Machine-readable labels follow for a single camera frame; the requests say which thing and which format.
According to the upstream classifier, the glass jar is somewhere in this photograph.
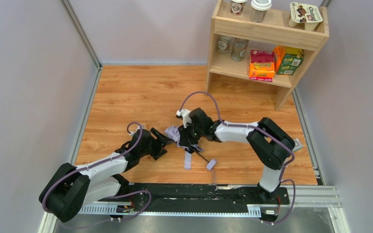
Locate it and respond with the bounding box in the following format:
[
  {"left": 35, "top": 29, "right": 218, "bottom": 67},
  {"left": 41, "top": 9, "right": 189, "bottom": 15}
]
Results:
[
  {"left": 216, "top": 35, "right": 234, "bottom": 53},
  {"left": 231, "top": 38, "right": 249, "bottom": 62}
]

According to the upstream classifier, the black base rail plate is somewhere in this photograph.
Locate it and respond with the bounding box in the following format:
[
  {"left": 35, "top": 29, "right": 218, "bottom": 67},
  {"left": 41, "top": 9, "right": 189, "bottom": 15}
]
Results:
[{"left": 121, "top": 183, "right": 291, "bottom": 213}]

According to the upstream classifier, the Chobani yogurt pack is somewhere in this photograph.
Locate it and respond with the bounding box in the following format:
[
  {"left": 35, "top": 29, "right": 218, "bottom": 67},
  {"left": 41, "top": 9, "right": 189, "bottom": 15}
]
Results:
[{"left": 288, "top": 2, "right": 323, "bottom": 31}]

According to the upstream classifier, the glass jar right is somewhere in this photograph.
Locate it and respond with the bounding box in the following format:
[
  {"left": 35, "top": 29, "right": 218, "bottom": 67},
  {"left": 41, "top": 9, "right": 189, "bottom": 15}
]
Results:
[{"left": 231, "top": 38, "right": 249, "bottom": 62}]

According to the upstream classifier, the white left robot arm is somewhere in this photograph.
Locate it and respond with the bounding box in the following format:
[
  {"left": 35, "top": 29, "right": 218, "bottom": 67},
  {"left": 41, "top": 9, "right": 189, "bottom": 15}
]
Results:
[{"left": 38, "top": 128, "right": 174, "bottom": 222}]

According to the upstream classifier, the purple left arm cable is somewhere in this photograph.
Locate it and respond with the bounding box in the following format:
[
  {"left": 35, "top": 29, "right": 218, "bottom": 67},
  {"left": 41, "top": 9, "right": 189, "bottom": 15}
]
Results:
[{"left": 41, "top": 121, "right": 143, "bottom": 214}]

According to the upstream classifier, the glass jar left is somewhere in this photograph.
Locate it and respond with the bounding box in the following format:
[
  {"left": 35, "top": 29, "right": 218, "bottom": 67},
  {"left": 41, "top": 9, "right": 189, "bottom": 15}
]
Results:
[{"left": 216, "top": 35, "right": 234, "bottom": 53}]

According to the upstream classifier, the white R&O box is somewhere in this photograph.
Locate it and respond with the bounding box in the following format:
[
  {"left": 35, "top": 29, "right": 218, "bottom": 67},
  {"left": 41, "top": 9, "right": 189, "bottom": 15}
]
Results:
[{"left": 292, "top": 138, "right": 304, "bottom": 153}]

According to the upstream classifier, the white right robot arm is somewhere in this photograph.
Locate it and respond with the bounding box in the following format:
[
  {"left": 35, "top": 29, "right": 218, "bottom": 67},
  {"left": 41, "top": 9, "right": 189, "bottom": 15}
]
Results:
[{"left": 176, "top": 108, "right": 296, "bottom": 193}]

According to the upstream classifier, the wooden shelf unit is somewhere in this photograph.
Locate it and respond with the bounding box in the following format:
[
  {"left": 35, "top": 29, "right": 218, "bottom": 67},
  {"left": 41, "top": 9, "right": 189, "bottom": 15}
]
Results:
[{"left": 206, "top": 0, "right": 329, "bottom": 111}]

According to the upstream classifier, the clear cup white lid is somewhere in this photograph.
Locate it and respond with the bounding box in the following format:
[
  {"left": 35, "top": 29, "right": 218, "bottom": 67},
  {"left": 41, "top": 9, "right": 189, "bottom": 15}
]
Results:
[{"left": 251, "top": 0, "right": 272, "bottom": 23}]

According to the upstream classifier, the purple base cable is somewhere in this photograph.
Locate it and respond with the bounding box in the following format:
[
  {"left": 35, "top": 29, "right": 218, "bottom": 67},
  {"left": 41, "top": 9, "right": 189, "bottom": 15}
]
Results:
[{"left": 109, "top": 189, "right": 153, "bottom": 222}]

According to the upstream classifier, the lavender folding umbrella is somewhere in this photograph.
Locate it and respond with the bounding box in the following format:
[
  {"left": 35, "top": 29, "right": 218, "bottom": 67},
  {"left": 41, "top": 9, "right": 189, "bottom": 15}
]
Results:
[{"left": 164, "top": 126, "right": 217, "bottom": 185}]

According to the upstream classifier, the paper cup red print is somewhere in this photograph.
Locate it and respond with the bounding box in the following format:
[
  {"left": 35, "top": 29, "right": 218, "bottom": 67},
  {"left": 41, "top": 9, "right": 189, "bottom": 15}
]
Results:
[{"left": 230, "top": 0, "right": 247, "bottom": 16}]

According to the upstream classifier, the orange pink snack box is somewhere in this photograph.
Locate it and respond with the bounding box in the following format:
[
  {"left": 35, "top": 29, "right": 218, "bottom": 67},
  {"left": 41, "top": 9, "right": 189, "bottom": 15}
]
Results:
[{"left": 249, "top": 50, "right": 275, "bottom": 82}]

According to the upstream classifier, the green orange carton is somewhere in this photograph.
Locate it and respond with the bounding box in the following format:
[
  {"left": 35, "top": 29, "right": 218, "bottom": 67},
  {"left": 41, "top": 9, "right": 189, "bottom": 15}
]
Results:
[{"left": 273, "top": 46, "right": 304, "bottom": 76}]

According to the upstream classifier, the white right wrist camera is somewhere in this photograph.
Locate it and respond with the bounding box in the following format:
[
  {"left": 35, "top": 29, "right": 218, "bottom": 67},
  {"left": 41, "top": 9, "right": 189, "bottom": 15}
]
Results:
[{"left": 176, "top": 109, "right": 192, "bottom": 128}]

